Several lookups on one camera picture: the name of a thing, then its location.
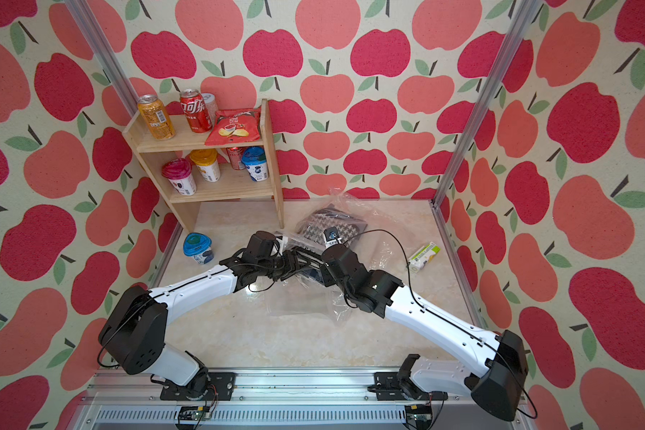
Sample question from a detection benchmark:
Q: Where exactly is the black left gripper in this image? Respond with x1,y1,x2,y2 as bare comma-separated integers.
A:
257,248,313,280

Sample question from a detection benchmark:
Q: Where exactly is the clear plastic vacuum bag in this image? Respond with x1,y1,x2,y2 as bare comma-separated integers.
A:
266,193,417,324

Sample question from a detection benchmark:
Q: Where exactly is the houndstooth black white scarf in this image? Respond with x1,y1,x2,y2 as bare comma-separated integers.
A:
297,205,367,247

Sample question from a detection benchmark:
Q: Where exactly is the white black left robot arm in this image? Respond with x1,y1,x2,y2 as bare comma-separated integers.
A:
99,230,312,398

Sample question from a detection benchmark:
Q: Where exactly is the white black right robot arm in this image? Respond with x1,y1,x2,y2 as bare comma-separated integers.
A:
321,228,538,422

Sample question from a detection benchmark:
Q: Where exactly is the red chips bag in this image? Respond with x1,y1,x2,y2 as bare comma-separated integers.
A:
205,107,261,146

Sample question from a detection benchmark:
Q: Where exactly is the blue lid cup on table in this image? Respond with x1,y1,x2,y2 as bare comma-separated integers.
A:
183,233,214,264

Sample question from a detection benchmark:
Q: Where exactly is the green white small box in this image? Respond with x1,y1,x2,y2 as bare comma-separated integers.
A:
408,242,441,273

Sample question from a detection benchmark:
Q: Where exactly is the blue lid cup on shelf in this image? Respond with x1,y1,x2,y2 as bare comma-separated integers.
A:
241,147,269,182

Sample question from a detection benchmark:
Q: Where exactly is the small red can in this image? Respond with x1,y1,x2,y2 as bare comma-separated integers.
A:
227,147,245,170

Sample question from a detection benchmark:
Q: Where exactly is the wooden two-tier shelf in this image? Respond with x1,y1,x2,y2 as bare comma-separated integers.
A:
123,99,285,231

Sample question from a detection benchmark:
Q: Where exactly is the yellow lid cup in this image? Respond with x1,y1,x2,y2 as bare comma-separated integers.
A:
189,149,221,183

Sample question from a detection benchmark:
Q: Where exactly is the pink lid cup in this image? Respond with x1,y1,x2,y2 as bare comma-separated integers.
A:
161,158,196,195

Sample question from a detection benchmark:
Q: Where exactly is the red cola can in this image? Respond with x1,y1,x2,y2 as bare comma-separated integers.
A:
180,89,212,134

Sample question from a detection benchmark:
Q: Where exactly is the silver can behind cola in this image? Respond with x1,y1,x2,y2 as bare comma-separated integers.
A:
202,93,219,125

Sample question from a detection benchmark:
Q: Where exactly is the orange soda can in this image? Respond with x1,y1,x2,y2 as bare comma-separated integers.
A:
137,94,176,141

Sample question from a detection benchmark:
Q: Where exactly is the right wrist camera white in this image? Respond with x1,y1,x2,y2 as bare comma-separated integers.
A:
324,226,342,248

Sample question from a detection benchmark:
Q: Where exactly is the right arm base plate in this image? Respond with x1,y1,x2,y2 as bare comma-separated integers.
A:
367,372,448,402

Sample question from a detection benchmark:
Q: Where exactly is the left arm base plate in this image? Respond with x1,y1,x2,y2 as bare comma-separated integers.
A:
159,369,237,403

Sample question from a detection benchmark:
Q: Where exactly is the aluminium front rail frame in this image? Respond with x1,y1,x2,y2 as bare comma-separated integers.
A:
63,367,535,429

